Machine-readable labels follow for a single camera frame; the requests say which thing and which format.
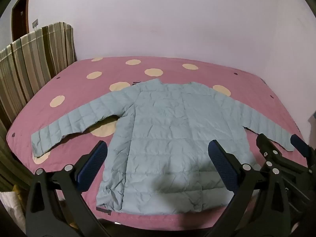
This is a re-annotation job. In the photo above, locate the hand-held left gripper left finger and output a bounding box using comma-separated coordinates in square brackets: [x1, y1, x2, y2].
[26, 140, 109, 237]

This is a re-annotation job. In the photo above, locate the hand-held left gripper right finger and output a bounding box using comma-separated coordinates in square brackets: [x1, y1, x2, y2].
[208, 139, 262, 237]

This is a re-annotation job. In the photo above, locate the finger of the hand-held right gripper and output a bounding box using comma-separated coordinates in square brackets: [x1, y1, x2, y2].
[255, 133, 300, 185]
[290, 134, 316, 169]

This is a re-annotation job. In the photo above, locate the light blue quilted jacket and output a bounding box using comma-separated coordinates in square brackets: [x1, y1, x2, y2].
[31, 78, 295, 215]

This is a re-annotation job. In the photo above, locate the pink dotted bed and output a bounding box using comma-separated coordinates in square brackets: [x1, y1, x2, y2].
[6, 56, 312, 230]

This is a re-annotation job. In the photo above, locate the white cloth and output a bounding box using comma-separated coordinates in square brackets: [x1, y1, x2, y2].
[0, 191, 26, 233]

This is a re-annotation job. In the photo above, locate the striped fabric headboard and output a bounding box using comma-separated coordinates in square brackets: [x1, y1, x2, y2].
[0, 22, 76, 191]

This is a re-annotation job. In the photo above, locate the brown wooden door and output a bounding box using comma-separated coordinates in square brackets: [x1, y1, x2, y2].
[12, 0, 30, 42]

